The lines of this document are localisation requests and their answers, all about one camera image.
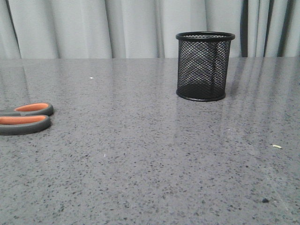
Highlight black mesh pen bucket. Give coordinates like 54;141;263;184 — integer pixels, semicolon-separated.
176;31;235;102

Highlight grey curtain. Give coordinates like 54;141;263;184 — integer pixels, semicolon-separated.
0;0;300;59

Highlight grey and orange scissors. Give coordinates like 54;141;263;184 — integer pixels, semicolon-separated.
0;103;54;135

